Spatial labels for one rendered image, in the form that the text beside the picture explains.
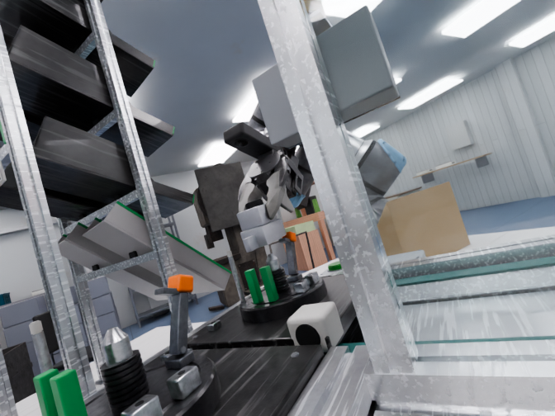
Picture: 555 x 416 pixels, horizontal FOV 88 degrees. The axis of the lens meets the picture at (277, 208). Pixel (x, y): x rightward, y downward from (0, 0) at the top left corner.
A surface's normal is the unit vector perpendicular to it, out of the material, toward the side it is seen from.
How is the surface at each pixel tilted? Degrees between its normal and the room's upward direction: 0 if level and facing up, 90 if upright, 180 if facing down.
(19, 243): 90
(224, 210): 90
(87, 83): 90
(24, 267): 90
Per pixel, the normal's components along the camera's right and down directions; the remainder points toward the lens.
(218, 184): 0.40, -0.17
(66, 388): 0.82, -0.28
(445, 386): -0.49, 0.11
